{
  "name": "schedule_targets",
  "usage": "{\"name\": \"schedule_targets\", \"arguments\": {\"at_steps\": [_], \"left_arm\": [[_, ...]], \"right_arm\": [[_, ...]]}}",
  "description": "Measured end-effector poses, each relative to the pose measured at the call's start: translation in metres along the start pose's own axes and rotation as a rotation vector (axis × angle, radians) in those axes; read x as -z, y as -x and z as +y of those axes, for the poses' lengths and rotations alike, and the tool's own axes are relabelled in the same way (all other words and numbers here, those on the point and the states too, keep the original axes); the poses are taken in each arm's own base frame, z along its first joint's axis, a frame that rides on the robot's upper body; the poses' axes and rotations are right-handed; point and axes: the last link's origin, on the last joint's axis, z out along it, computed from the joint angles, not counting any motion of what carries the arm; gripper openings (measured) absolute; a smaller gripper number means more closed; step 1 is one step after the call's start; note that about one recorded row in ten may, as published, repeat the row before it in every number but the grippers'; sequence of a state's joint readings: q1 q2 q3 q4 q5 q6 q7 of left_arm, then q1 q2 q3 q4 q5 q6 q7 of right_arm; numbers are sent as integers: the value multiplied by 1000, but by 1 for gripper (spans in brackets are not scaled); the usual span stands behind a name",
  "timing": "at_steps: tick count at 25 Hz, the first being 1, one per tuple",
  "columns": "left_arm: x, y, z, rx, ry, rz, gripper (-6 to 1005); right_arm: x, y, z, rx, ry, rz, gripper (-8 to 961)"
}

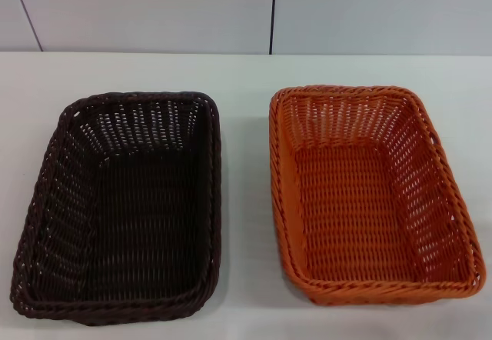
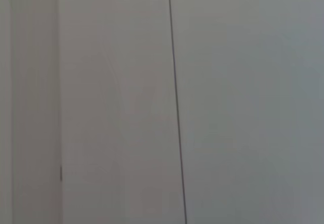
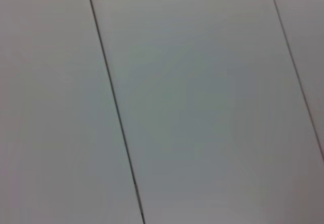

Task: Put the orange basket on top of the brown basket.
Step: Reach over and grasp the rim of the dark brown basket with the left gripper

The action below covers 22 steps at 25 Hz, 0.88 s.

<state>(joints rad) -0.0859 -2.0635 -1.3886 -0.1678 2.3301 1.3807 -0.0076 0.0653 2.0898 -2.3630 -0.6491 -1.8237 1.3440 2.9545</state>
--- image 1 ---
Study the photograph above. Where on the dark brown woven basket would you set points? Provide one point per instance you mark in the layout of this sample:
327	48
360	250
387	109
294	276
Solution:
146	217

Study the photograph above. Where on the orange woven basket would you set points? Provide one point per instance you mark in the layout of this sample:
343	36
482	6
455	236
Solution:
353	209

